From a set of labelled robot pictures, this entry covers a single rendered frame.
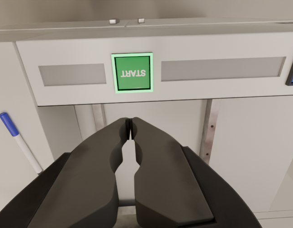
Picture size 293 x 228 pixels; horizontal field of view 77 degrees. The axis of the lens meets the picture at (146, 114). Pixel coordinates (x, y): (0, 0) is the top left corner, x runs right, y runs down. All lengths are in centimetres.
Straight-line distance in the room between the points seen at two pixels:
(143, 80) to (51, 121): 18
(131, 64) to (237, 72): 16
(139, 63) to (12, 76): 17
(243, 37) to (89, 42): 21
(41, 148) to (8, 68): 14
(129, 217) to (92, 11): 106
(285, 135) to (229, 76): 37
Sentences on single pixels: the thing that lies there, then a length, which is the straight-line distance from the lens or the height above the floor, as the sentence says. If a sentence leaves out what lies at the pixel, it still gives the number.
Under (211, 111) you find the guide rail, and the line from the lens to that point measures 45.
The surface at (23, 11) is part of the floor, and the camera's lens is 138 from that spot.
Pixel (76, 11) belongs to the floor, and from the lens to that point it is 127.
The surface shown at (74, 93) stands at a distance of 29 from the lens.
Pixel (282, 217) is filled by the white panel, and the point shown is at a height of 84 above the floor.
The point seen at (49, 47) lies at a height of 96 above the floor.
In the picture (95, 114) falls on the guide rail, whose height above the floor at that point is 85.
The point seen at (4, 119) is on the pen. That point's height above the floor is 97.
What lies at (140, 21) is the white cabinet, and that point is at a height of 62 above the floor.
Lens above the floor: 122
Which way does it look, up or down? 61 degrees down
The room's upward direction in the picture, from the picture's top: 174 degrees clockwise
